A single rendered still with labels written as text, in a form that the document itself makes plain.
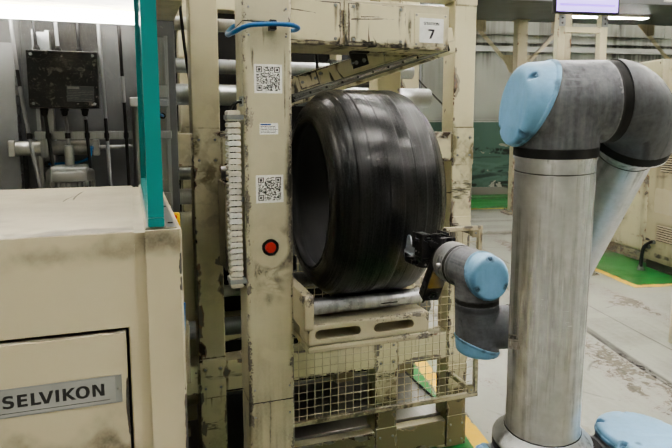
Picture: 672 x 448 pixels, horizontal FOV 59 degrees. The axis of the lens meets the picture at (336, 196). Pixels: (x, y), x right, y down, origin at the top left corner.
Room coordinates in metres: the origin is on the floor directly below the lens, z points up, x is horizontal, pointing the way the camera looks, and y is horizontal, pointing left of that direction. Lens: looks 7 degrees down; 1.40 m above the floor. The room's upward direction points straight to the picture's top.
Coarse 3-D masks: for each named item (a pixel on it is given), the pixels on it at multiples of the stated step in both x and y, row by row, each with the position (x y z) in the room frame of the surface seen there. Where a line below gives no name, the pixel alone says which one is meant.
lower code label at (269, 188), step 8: (256, 176) 1.56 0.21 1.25; (264, 176) 1.56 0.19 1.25; (272, 176) 1.57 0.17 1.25; (280, 176) 1.58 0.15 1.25; (256, 184) 1.56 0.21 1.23; (264, 184) 1.56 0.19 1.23; (272, 184) 1.57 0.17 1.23; (280, 184) 1.58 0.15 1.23; (256, 192) 1.56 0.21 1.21; (264, 192) 1.56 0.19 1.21; (272, 192) 1.57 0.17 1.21; (280, 192) 1.58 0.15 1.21; (256, 200) 1.56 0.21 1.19; (264, 200) 1.56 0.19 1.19; (272, 200) 1.57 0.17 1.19; (280, 200) 1.58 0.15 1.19
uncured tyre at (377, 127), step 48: (336, 96) 1.61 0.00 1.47; (384, 96) 1.64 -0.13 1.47; (336, 144) 1.49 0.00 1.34; (384, 144) 1.49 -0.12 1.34; (432, 144) 1.54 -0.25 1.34; (336, 192) 1.46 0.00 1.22; (384, 192) 1.45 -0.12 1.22; (432, 192) 1.49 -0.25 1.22; (336, 240) 1.47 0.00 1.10; (384, 240) 1.46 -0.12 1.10; (336, 288) 1.56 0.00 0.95; (384, 288) 1.60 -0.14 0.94
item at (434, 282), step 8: (432, 264) 1.31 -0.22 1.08; (432, 272) 1.32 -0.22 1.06; (424, 280) 1.34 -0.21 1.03; (432, 280) 1.33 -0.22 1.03; (440, 280) 1.34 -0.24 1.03; (424, 288) 1.34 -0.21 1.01; (432, 288) 1.34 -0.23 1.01; (440, 288) 1.35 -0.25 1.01; (424, 296) 1.35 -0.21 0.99; (432, 296) 1.35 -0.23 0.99
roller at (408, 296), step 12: (324, 300) 1.55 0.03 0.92; (336, 300) 1.55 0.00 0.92; (348, 300) 1.56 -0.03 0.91; (360, 300) 1.57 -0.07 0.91; (372, 300) 1.58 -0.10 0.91; (384, 300) 1.59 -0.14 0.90; (396, 300) 1.61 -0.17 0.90; (408, 300) 1.62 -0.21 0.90; (420, 300) 1.63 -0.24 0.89; (324, 312) 1.54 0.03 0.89; (336, 312) 1.56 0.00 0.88
